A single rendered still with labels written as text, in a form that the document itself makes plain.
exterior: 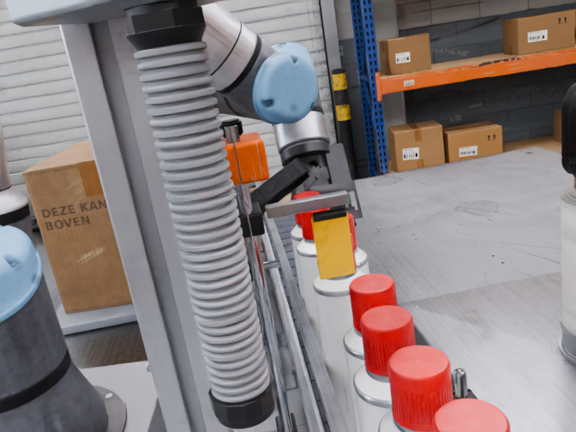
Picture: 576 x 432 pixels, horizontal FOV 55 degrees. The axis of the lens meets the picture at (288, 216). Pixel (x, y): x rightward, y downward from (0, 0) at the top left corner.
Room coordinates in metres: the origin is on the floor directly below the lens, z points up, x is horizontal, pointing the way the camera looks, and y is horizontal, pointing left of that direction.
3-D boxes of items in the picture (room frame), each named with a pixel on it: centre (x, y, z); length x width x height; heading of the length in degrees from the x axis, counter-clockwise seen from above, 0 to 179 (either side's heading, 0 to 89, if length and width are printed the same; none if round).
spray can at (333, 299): (0.47, -0.04, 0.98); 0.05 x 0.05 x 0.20
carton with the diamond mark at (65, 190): (1.07, 0.31, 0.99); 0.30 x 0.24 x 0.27; 0
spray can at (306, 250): (0.57, -0.03, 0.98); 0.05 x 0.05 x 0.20
